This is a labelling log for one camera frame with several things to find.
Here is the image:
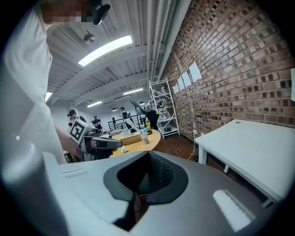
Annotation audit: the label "black head-mounted camera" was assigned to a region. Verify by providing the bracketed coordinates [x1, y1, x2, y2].
[92, 0, 111, 25]

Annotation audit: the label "white ceiling pipes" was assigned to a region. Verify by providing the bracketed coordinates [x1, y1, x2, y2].
[146, 0, 178, 81]

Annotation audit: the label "round wooden table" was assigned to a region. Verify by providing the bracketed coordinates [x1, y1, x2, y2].
[109, 129, 162, 159]

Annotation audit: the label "white table top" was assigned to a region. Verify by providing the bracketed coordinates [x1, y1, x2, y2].
[195, 118, 295, 208]

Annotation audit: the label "person's head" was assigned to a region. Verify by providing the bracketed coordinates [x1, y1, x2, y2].
[40, 0, 94, 24]

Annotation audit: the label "person's left forearm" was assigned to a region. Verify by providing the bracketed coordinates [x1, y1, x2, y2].
[54, 125, 82, 159]

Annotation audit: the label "white power cable with plug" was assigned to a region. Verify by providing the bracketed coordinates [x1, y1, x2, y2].
[177, 123, 199, 161]

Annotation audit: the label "person's white shirt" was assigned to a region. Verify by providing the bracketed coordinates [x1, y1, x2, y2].
[0, 3, 70, 233]

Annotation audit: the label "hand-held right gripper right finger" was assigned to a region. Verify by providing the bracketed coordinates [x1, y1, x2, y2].
[129, 151, 281, 236]

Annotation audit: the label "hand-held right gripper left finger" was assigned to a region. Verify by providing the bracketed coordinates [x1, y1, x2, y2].
[42, 151, 150, 236]

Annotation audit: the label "white metal shelf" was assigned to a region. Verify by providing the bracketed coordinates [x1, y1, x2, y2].
[148, 77, 181, 140]

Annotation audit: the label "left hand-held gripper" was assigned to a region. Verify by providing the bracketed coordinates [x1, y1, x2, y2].
[69, 119, 123, 160]

